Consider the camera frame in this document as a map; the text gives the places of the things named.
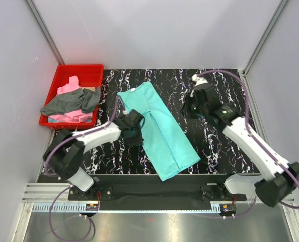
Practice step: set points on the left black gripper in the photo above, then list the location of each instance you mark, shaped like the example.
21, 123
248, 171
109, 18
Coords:
139, 140

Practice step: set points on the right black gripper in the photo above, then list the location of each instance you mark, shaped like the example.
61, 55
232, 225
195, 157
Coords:
184, 110

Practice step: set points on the teal t shirt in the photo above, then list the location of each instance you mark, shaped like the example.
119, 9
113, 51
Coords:
166, 145

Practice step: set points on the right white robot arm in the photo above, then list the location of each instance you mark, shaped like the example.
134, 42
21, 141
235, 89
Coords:
278, 177

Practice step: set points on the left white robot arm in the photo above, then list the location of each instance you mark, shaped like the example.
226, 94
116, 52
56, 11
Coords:
65, 153

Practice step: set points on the pink t shirt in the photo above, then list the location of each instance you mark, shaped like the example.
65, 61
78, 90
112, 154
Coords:
75, 116

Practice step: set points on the grey t shirt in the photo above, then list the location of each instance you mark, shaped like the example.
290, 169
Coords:
84, 100

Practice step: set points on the red plastic bin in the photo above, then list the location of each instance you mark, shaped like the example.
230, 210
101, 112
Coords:
89, 75

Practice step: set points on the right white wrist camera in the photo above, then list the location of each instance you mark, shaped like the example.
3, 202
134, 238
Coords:
202, 90

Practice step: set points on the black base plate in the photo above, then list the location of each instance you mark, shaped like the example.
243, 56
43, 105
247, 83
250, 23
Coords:
146, 193

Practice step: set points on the white slotted cable duct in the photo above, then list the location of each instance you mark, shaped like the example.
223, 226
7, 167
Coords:
214, 208

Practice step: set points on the right aluminium corner post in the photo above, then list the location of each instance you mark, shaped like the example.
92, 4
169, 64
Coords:
266, 34

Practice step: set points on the aluminium corner post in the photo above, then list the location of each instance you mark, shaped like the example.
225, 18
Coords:
44, 30
266, 34

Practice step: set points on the left aluminium corner post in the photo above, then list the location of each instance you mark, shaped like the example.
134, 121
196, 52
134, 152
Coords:
44, 30

